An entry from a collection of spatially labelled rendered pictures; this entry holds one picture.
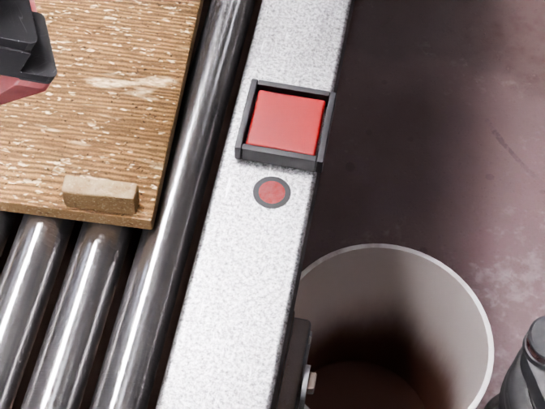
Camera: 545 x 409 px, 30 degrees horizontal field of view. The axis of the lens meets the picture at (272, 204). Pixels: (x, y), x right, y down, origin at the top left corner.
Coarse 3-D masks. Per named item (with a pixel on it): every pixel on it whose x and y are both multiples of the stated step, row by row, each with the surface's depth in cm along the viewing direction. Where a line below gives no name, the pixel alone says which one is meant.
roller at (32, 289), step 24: (24, 216) 84; (24, 240) 82; (48, 240) 82; (24, 264) 80; (48, 264) 81; (0, 288) 80; (24, 288) 79; (48, 288) 81; (0, 312) 78; (24, 312) 79; (0, 336) 77; (24, 336) 78; (0, 360) 76; (24, 360) 78; (0, 384) 76; (0, 408) 75
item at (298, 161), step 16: (256, 80) 89; (304, 96) 89; (320, 96) 89; (336, 96) 89; (240, 128) 86; (240, 144) 86; (320, 144) 86; (256, 160) 86; (272, 160) 86; (288, 160) 86; (304, 160) 85; (320, 160) 85
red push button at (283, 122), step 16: (272, 96) 89; (288, 96) 89; (256, 112) 88; (272, 112) 88; (288, 112) 88; (304, 112) 88; (320, 112) 88; (256, 128) 87; (272, 128) 87; (288, 128) 87; (304, 128) 87; (320, 128) 88; (256, 144) 86; (272, 144) 86; (288, 144) 86; (304, 144) 86
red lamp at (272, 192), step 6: (264, 186) 85; (270, 186) 86; (276, 186) 86; (282, 186) 86; (264, 192) 85; (270, 192) 85; (276, 192) 85; (282, 192) 85; (264, 198) 85; (270, 198) 85; (276, 198) 85; (282, 198) 85
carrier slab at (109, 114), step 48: (48, 0) 93; (96, 0) 93; (144, 0) 93; (192, 0) 93; (96, 48) 90; (144, 48) 90; (192, 48) 92; (48, 96) 87; (96, 96) 87; (144, 96) 88; (0, 144) 84; (48, 144) 85; (96, 144) 85; (144, 144) 85; (0, 192) 82; (48, 192) 82; (144, 192) 82
